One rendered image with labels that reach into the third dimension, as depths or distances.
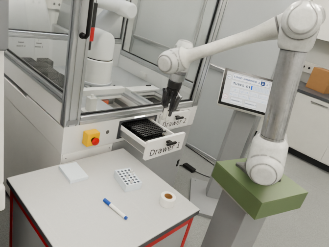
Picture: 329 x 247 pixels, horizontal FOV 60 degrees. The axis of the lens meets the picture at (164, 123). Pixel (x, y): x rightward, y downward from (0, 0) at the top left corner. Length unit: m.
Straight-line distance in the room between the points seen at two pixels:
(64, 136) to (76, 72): 0.31
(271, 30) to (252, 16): 1.72
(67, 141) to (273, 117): 0.94
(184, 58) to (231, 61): 1.87
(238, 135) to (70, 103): 1.50
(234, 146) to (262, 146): 1.21
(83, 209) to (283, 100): 0.91
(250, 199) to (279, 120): 0.42
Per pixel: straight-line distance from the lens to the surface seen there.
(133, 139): 1.53
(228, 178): 1.53
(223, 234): 1.77
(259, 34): 1.39
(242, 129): 2.42
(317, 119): 4.22
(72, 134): 1.44
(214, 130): 3.32
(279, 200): 1.50
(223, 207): 1.71
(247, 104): 2.27
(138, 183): 1.35
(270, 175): 1.27
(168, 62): 1.27
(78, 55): 1.29
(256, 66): 3.03
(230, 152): 2.50
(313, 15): 1.15
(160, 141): 1.49
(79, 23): 1.26
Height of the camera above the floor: 1.59
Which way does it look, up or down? 23 degrees down
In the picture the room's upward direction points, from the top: 14 degrees clockwise
